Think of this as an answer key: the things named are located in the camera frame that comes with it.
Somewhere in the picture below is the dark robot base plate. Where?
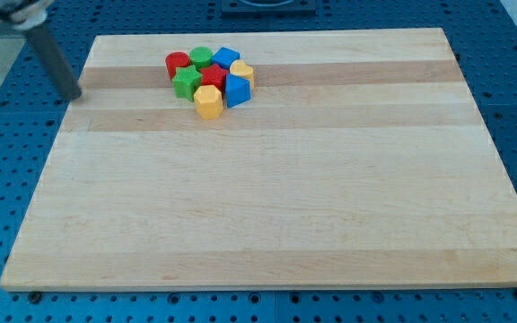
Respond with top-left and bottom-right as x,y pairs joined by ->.
218,0 -> 318,15

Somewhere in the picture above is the red star block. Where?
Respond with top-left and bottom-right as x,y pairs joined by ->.
199,64 -> 229,92

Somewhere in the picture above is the green cylinder block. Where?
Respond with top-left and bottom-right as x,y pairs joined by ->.
189,47 -> 214,70

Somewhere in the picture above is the red cylinder block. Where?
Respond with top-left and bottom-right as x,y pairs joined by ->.
165,51 -> 191,80

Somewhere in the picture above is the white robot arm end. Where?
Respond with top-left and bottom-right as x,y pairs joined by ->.
0,0 -> 55,31

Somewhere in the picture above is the wooden board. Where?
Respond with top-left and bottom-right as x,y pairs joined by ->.
0,28 -> 517,292

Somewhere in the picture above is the yellow hexagon block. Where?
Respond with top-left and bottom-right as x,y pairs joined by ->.
194,85 -> 223,119

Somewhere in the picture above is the yellow heart block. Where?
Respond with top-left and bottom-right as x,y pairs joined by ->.
230,59 -> 255,90

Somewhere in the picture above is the blue triangle block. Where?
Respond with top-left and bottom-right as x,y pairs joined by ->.
225,74 -> 251,108

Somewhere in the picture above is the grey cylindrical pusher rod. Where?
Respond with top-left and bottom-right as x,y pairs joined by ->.
22,22 -> 82,100

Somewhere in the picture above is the green star block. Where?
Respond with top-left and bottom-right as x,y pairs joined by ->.
172,65 -> 202,101

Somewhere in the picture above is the blue cube block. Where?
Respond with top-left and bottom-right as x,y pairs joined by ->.
211,47 -> 241,70

